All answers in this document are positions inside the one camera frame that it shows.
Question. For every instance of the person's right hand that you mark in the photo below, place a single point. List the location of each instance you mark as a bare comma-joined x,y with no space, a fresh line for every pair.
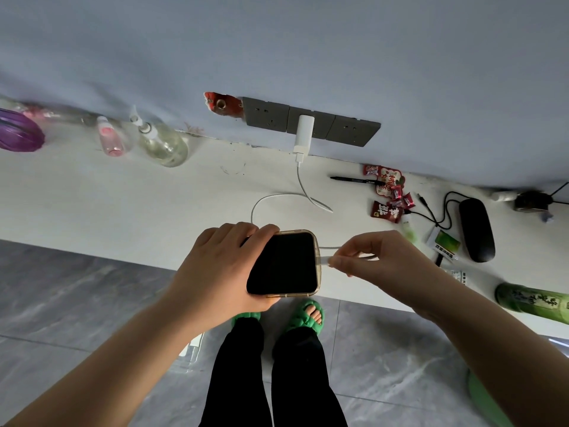
395,266

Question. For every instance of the person's left hand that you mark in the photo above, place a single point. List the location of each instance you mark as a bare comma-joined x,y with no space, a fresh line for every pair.
209,280

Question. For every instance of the person's right thumb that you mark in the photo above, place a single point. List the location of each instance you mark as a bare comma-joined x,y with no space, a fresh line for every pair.
349,264

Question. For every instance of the person's left little finger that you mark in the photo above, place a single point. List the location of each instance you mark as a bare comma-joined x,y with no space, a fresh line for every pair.
203,239

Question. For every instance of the person's left thumb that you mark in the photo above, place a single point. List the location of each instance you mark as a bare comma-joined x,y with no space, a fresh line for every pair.
262,305

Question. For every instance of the person's left middle finger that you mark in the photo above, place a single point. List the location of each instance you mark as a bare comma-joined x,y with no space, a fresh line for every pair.
238,230

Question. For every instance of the smartphone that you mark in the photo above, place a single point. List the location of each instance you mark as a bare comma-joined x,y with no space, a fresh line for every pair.
284,264

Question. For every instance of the person's left forearm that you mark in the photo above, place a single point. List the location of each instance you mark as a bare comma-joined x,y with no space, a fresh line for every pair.
115,369

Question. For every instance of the person's right forearm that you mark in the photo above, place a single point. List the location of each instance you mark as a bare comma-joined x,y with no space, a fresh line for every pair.
502,346

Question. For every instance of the person's left green slipper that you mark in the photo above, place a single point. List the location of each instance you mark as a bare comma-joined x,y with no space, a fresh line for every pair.
246,316

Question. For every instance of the person's green slipper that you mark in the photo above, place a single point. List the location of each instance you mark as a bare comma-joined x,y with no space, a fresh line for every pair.
246,316
302,322

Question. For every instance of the person's right green slipper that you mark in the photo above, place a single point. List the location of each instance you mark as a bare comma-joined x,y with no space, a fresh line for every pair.
302,322

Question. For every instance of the dark red snack packet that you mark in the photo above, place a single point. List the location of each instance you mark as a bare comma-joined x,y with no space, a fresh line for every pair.
386,212

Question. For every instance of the small pale green tube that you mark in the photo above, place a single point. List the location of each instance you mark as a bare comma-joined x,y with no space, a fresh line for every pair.
409,231

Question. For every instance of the person's black trousers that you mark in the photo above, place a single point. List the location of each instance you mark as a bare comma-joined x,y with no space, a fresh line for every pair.
293,382

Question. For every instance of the black pen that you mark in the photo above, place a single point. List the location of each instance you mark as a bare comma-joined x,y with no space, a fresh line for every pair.
355,179

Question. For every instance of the red wrapped candy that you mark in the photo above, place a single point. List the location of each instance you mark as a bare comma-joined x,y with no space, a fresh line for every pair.
407,200
396,192

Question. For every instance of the large red snack packet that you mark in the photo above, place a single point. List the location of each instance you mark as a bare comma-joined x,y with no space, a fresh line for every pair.
391,180

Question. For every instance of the small red snack packet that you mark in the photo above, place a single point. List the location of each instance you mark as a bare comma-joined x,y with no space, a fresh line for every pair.
371,170

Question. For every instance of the green and white card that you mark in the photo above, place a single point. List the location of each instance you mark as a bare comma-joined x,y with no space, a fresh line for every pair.
446,244

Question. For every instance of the clear pump bottle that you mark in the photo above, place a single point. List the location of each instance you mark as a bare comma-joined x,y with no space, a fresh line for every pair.
164,144

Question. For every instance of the white charger adapter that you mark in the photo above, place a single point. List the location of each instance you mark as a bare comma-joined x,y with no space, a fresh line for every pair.
304,131

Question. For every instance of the black computer mouse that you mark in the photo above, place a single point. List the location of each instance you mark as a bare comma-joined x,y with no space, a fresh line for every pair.
476,231

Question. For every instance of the small pink bottle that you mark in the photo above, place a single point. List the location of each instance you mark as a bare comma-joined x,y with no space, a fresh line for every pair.
111,137

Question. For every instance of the small white plug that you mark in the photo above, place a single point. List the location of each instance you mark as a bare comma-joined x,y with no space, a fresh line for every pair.
504,196

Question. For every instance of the green drink bottle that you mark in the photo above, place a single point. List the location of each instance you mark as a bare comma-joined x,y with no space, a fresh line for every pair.
533,302

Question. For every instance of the black desk gadget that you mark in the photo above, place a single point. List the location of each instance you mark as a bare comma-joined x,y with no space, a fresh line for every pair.
533,201

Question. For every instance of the clear pink-capped bottle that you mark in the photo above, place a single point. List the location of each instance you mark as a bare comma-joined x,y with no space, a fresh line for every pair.
53,114

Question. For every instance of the purple plastic container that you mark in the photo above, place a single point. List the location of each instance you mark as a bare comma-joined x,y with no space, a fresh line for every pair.
17,131

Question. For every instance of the grey wall socket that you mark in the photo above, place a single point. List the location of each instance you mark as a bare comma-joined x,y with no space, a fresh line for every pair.
353,131
266,114
322,125

